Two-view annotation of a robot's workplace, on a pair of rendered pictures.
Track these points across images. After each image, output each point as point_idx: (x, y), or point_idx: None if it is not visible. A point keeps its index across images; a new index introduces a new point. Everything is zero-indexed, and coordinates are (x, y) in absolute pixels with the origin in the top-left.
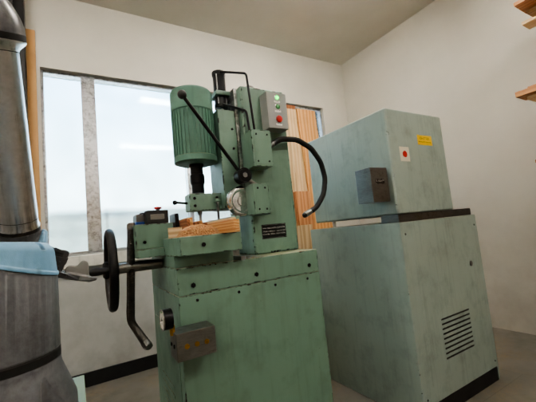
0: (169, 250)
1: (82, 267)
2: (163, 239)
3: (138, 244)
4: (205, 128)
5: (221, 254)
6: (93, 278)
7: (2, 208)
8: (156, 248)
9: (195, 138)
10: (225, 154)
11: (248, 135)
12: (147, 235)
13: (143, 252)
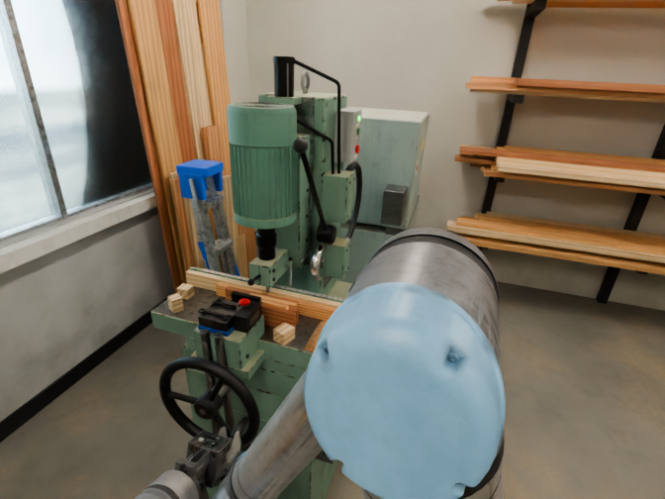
0: (287, 359)
1: (236, 441)
2: (261, 341)
3: (242, 362)
4: (311, 188)
5: None
6: (240, 441)
7: (286, 486)
8: (259, 356)
9: (288, 195)
10: (321, 215)
11: (339, 183)
12: (247, 347)
13: (251, 370)
